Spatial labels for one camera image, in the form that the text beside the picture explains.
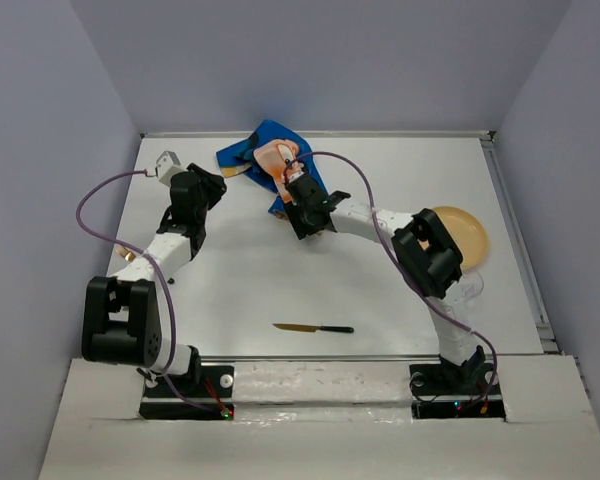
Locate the beige round plate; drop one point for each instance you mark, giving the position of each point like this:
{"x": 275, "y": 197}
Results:
{"x": 468, "y": 234}

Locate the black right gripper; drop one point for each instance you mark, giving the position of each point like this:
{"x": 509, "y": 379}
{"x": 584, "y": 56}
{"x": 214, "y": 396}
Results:
{"x": 302, "y": 227}

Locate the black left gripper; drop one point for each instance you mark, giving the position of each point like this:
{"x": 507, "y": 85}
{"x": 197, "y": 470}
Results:
{"x": 215, "y": 182}

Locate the gold knife green handle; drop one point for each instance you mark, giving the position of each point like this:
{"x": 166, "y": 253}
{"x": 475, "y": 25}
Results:
{"x": 314, "y": 328}

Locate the white front cover board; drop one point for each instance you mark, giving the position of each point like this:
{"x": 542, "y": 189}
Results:
{"x": 328, "y": 420}

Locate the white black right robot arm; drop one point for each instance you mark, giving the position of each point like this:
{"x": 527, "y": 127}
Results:
{"x": 427, "y": 258}

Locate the clear plastic drinking glass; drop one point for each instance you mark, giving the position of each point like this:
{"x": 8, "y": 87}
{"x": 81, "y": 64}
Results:
{"x": 466, "y": 289}

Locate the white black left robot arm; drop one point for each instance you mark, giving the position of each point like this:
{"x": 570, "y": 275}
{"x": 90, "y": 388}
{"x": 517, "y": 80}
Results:
{"x": 129, "y": 317}

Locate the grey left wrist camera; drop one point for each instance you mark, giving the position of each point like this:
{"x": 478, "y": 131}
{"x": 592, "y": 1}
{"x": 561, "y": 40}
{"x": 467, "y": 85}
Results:
{"x": 167, "y": 166}

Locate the blue cartoon placemat cloth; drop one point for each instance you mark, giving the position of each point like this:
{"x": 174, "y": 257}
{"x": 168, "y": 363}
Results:
{"x": 262, "y": 158}

